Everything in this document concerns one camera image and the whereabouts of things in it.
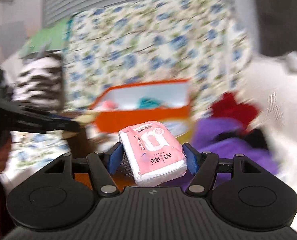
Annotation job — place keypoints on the brown white striped plush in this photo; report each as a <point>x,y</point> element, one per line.
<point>39,83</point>

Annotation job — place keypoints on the pink soft item in box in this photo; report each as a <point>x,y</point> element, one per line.
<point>108,105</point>

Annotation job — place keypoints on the blue floral blanket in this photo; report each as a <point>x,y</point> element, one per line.
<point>154,40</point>

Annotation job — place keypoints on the orange cardboard box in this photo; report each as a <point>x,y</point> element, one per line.
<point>174,93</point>

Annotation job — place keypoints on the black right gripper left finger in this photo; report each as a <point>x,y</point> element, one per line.
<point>102,166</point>

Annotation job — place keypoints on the purple cloth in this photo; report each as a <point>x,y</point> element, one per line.
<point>226,137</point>

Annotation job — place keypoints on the green pillow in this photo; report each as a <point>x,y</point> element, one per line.
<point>52,38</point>

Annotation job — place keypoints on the teal soft item in box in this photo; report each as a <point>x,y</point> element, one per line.
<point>150,103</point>

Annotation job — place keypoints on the pink tissue pack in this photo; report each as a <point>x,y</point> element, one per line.
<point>154,154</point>

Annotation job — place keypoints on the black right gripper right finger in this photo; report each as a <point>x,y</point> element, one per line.
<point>203,166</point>

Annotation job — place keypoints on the red plush cloth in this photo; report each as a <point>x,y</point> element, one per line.
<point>228,107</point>

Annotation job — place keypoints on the person's left hand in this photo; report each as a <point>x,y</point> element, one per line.
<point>5,152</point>

